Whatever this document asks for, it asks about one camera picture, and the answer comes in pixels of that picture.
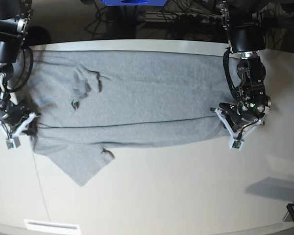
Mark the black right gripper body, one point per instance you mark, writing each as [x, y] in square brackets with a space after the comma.
[13, 115]

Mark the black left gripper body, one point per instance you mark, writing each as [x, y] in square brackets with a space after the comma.
[238, 122]

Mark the grey T-shirt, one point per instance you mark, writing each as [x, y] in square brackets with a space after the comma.
[93, 101]

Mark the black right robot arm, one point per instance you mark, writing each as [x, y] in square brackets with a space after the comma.
[15, 16]

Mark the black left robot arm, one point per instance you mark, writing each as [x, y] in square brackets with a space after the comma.
[245, 37]

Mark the white label strip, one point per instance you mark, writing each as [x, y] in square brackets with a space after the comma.
[50, 224]

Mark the white power strip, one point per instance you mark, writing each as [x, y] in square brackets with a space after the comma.
[168, 17]

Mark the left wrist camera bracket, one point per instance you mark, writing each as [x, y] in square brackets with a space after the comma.
[236, 140]

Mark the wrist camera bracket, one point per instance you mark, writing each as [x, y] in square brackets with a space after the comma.
[12, 141]
[236, 140]

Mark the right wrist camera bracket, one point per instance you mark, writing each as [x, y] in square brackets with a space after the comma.
[12, 141]

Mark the blue plastic mount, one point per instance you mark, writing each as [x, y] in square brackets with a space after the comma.
[134, 2]

